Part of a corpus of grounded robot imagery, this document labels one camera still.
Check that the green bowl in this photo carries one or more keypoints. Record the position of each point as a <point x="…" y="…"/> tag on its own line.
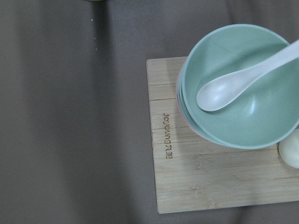
<point x="266" y="113"/>

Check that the bamboo cutting board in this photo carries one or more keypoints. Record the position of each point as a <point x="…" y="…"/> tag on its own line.
<point x="192" y="173"/>

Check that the white toy steamed bun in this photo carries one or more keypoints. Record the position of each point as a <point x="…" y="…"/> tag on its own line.
<point x="289" y="150"/>

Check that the white ceramic spoon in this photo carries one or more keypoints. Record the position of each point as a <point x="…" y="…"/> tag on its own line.
<point x="223" y="90"/>

